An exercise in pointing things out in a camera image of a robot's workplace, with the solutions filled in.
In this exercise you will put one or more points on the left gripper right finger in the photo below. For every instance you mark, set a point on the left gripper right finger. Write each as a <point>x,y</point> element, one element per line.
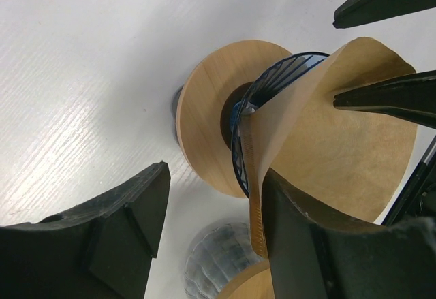
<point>316,251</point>

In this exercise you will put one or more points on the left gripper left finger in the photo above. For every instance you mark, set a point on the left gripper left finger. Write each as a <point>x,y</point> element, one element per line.
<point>101,248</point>

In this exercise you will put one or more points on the grey glass carafe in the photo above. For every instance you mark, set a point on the grey glass carafe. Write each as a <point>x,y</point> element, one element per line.
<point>218,253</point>

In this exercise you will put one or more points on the brown paper coffee filter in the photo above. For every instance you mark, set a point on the brown paper coffee filter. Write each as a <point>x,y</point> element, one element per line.
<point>350,161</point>

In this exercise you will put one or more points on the blue plastic dripper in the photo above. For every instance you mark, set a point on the blue plastic dripper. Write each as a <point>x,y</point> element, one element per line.
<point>254,95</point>

